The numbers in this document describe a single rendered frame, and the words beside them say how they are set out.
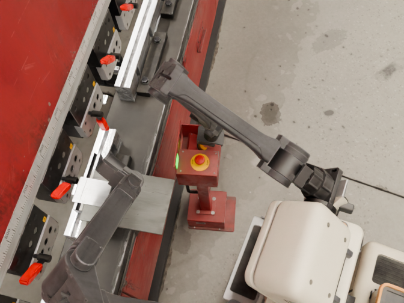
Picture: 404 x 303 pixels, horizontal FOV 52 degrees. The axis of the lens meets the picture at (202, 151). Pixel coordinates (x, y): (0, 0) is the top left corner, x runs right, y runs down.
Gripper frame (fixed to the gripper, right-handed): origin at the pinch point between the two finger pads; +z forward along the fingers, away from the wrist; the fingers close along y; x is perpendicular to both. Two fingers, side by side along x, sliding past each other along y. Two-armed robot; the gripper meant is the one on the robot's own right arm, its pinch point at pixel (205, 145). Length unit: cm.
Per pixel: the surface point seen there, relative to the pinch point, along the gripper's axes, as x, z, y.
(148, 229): 42, -22, 19
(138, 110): -6.6, -5.8, 28.2
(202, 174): 14.0, -3.7, 0.7
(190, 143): 0.0, 1.4, 5.8
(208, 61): -94, 71, -9
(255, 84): -81, 68, -40
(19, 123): 34, -66, 51
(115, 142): 10.4, -11.3, 34.3
